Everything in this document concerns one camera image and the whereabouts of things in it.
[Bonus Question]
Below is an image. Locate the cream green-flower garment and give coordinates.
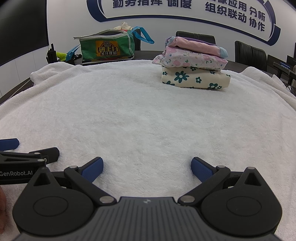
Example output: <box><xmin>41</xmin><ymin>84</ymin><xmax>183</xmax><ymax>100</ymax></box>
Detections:
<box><xmin>161</xmin><ymin>66</ymin><xmax>231</xmax><ymax>90</ymax></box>

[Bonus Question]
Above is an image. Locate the person left hand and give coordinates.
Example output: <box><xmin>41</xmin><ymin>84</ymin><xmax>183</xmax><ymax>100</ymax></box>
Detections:
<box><xmin>0</xmin><ymin>187</ymin><xmax>6</xmax><ymax>234</ymax></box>

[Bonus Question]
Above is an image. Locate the black chair behind bag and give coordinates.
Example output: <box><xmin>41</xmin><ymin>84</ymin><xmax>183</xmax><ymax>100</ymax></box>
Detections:
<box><xmin>133</xmin><ymin>29</ymin><xmax>142</xmax><ymax>51</ymax></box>

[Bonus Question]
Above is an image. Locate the pink floral garment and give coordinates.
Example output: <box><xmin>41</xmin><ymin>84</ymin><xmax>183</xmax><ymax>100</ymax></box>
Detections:
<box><xmin>152</xmin><ymin>47</ymin><xmax>228</xmax><ymax>70</ymax></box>

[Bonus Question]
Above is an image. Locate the black wall screen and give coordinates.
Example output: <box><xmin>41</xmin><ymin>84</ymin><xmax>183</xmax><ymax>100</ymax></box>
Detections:
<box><xmin>0</xmin><ymin>0</ymin><xmax>49</xmax><ymax>65</ymax></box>

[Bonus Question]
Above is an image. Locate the white terry towel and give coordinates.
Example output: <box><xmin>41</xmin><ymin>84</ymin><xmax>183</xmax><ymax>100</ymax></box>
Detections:
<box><xmin>1</xmin><ymin>60</ymin><xmax>295</xmax><ymax>240</ymax></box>

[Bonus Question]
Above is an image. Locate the black walkie-talkie charger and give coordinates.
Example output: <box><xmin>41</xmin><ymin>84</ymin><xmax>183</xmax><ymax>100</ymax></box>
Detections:
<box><xmin>46</xmin><ymin>43</ymin><xmax>58</xmax><ymax>64</ymax></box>

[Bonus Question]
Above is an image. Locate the green zipper bag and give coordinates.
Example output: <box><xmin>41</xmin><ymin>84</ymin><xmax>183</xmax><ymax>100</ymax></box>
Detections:
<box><xmin>65</xmin><ymin>26</ymin><xmax>154</xmax><ymax>63</ymax></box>

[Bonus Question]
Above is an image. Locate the pink garment blue trim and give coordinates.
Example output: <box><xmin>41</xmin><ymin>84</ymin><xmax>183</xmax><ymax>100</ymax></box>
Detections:
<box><xmin>165</xmin><ymin>36</ymin><xmax>228</xmax><ymax>59</ymax></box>

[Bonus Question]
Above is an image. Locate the yellow-green object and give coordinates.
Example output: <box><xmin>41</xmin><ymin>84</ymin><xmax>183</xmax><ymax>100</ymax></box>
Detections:
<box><xmin>56</xmin><ymin>52</ymin><xmax>67</xmax><ymax>62</ymax></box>

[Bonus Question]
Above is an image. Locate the black office chair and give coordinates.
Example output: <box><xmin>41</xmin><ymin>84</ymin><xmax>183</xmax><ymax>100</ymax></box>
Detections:
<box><xmin>234</xmin><ymin>41</ymin><xmax>267</xmax><ymax>71</ymax></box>
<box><xmin>176</xmin><ymin>31</ymin><xmax>216</xmax><ymax>45</ymax></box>

